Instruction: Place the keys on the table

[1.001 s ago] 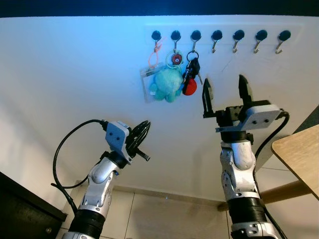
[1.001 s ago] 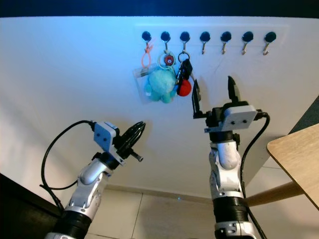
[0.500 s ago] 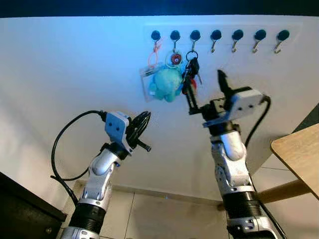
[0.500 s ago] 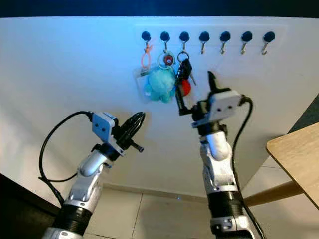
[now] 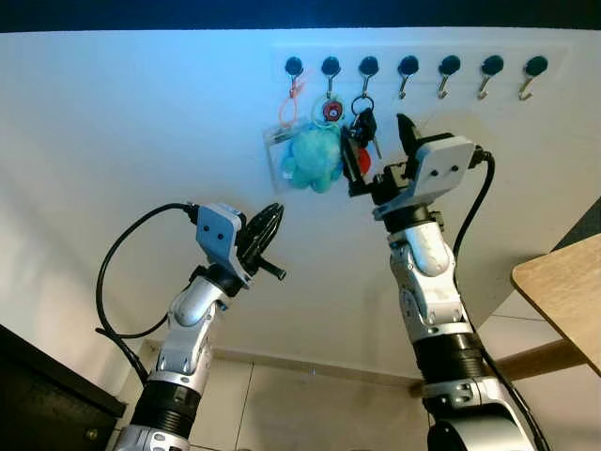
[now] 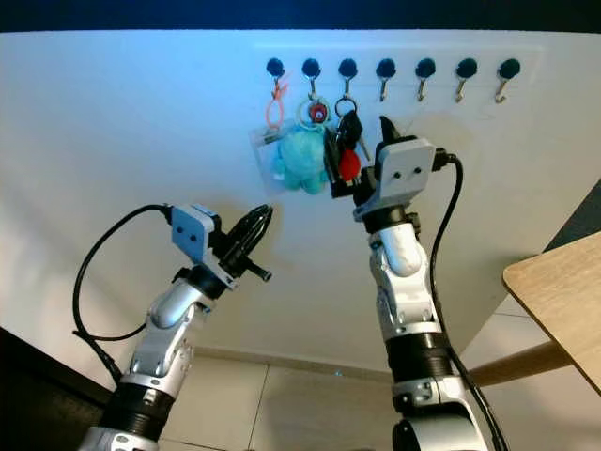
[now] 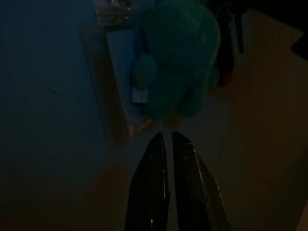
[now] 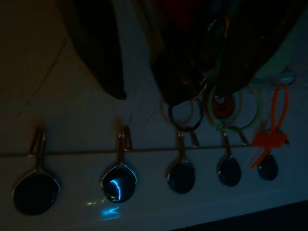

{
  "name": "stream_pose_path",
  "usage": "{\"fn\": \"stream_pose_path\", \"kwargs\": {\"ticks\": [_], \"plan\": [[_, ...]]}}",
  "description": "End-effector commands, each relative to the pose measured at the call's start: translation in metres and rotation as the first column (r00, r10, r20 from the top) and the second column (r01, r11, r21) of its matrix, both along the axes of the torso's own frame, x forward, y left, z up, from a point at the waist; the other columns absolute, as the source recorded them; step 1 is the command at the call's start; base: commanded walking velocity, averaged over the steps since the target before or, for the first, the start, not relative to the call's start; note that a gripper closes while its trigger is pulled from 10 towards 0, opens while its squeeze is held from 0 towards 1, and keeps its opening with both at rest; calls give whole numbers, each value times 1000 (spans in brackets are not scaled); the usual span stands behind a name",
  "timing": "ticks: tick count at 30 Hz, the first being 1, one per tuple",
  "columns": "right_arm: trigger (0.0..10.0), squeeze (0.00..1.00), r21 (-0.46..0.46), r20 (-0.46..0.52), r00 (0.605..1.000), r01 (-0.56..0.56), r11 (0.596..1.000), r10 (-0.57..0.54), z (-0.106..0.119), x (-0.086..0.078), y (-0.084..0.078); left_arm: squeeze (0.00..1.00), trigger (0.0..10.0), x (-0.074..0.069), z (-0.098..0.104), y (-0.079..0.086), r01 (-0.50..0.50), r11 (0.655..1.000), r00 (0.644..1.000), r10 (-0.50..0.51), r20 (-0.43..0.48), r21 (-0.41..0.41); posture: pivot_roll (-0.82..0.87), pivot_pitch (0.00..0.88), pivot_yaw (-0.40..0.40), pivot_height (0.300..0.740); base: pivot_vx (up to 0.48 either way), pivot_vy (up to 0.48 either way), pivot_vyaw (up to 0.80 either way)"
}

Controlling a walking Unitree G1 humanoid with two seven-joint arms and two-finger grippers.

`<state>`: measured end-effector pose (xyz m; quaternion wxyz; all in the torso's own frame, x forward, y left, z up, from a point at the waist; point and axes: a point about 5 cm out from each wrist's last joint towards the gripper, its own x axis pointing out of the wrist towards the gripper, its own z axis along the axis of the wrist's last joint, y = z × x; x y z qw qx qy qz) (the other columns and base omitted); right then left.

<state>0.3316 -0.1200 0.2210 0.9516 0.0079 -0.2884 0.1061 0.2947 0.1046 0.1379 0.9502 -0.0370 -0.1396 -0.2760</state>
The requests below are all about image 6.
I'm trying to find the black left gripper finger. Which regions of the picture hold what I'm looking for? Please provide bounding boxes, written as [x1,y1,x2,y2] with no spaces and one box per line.
[223,205,271,253]
[231,212,276,262]

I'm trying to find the black keys with red tag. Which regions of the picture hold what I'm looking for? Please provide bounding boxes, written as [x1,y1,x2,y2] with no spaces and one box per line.
[332,95,371,183]

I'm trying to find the round red charm keyring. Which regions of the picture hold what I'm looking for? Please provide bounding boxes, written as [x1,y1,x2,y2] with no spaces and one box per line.
[298,94,333,131]

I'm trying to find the black knob brass hook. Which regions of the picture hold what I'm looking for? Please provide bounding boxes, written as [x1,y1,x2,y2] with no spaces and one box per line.
[301,58,322,97]
[266,57,286,95]
[338,58,359,99]
[494,58,522,104]
[414,58,437,102]
[455,58,479,103]
[376,58,396,102]

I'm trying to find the clear card sleeve orange clip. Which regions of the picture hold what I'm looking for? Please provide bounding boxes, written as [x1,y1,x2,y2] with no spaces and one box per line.
[248,79,294,179]

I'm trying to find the dark blue panel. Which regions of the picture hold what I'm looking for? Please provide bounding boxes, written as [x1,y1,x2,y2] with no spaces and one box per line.
[543,178,601,256]

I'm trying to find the light wooden table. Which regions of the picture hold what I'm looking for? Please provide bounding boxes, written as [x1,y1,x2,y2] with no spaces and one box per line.
[501,231,601,396]

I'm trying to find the wooden table leg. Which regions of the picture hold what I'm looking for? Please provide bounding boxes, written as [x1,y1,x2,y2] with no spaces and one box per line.
[464,340,576,389]

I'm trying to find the dark wooden cabinet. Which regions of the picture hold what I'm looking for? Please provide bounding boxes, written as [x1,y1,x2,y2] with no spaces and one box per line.
[0,326,120,451]

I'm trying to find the teal plush keychain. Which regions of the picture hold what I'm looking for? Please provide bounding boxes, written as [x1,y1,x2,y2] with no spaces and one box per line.
[271,128,331,196]

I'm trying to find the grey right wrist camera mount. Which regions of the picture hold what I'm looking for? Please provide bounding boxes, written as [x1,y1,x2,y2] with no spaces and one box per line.
[374,137,439,210]

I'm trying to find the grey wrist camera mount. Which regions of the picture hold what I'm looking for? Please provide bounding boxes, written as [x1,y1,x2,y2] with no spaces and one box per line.
[374,137,439,210]
[169,204,226,288]

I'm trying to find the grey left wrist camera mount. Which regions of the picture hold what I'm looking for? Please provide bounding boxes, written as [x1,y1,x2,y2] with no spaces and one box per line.
[169,204,226,288]

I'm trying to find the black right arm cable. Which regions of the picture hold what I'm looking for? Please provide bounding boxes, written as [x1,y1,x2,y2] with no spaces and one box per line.
[426,150,514,451]

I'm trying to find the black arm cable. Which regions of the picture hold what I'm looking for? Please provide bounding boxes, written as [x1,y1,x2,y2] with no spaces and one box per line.
[426,150,514,451]
[72,204,176,384]

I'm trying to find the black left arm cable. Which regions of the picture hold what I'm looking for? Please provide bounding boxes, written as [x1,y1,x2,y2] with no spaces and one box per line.
[72,204,176,384]

